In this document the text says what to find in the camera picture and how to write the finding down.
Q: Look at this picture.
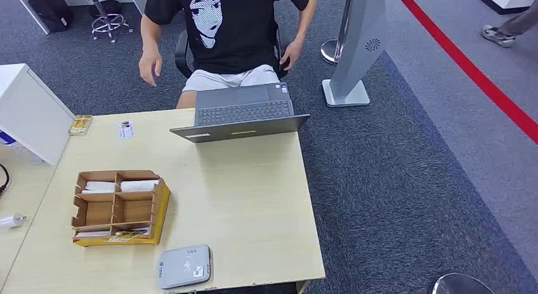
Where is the person's left hand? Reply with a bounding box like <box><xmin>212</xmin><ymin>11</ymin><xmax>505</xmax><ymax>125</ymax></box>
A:
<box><xmin>279</xmin><ymin>39</ymin><xmax>305</xmax><ymax>72</ymax></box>

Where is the person's right hand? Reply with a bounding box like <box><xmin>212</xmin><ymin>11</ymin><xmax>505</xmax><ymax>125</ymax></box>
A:
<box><xmin>138</xmin><ymin>48</ymin><xmax>164</xmax><ymax>88</ymax></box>

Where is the white ID card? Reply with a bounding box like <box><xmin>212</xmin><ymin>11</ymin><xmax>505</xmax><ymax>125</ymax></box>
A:
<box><xmin>117</xmin><ymin>119</ymin><xmax>136</xmax><ymax>140</ymax></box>

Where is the person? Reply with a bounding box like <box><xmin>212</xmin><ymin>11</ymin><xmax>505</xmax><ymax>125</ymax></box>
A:
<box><xmin>138</xmin><ymin>0</ymin><xmax>318</xmax><ymax>110</ymax></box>
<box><xmin>482</xmin><ymin>0</ymin><xmax>538</xmax><ymax>48</ymax></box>

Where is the white card stack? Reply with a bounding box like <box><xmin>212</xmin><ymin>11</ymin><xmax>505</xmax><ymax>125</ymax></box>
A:
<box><xmin>81</xmin><ymin>180</ymin><xmax>116</xmax><ymax>196</ymax></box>
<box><xmin>120</xmin><ymin>179</ymin><xmax>162</xmax><ymax>194</ymax></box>

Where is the wooden card organizer box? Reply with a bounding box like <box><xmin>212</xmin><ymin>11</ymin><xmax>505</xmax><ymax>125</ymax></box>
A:
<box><xmin>70</xmin><ymin>170</ymin><xmax>171</xmax><ymax>248</ymax></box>

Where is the grey card reader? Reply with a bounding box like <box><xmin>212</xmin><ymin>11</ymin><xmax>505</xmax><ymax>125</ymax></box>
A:
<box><xmin>157</xmin><ymin>244</ymin><xmax>213</xmax><ymax>290</ymax></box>

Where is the grey kiosk stand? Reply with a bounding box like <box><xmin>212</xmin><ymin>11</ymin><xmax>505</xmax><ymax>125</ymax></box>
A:
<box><xmin>321</xmin><ymin>0</ymin><xmax>390</xmax><ymax>108</ymax></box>

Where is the grey laptop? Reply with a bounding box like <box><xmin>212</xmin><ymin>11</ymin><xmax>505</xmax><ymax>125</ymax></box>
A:
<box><xmin>169</xmin><ymin>81</ymin><xmax>311</xmax><ymax>144</ymax></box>

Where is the chrome stool base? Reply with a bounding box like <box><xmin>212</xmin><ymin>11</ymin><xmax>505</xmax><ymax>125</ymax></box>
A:
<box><xmin>84</xmin><ymin>0</ymin><xmax>135</xmax><ymax>44</ymax></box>

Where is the black bag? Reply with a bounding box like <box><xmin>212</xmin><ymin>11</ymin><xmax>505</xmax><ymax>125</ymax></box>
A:
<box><xmin>27</xmin><ymin>0</ymin><xmax>73</xmax><ymax>34</ymax></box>

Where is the white cabinet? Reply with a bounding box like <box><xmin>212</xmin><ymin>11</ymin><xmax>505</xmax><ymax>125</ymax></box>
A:
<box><xmin>0</xmin><ymin>63</ymin><xmax>77</xmax><ymax>167</ymax></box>

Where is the water bottle blue label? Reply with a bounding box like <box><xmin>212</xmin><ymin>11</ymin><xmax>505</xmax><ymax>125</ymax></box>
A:
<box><xmin>0</xmin><ymin>131</ymin><xmax>45</xmax><ymax>166</ymax></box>

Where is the red floor tape strip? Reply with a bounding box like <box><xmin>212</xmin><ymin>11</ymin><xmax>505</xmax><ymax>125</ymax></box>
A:
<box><xmin>391</xmin><ymin>0</ymin><xmax>538</xmax><ymax>145</ymax></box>

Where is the round chrome base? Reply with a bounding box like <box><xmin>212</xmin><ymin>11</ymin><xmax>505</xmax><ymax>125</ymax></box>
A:
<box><xmin>428</xmin><ymin>273</ymin><xmax>497</xmax><ymax>294</ymax></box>

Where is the chrome stanchion post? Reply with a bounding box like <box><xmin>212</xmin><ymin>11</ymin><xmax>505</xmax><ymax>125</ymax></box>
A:
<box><xmin>320</xmin><ymin>0</ymin><xmax>356</xmax><ymax>66</ymax></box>

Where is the black cable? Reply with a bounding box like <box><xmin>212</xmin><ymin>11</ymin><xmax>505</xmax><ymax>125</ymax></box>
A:
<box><xmin>0</xmin><ymin>163</ymin><xmax>11</xmax><ymax>198</ymax></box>

